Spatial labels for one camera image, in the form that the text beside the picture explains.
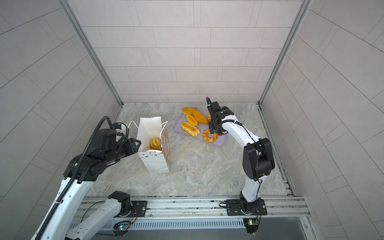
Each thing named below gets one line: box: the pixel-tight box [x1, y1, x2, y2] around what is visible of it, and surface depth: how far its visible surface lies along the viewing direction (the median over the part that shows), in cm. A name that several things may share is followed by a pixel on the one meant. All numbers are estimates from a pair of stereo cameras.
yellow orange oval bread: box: [186, 114, 198, 127], surface depth 104 cm
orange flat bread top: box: [182, 107, 197, 115], surface depth 109 cm
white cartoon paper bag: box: [136, 116, 170, 175], surface depth 75 cm
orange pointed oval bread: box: [193, 110, 208, 125], surface depth 106 cm
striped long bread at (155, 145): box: [150, 142, 161, 150], surface depth 88 cm
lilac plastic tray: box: [173, 106, 229, 147], surface depth 101 cm
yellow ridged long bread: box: [180, 122, 200, 137], surface depth 99 cm
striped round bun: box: [150, 137, 161, 150], surface depth 88 cm
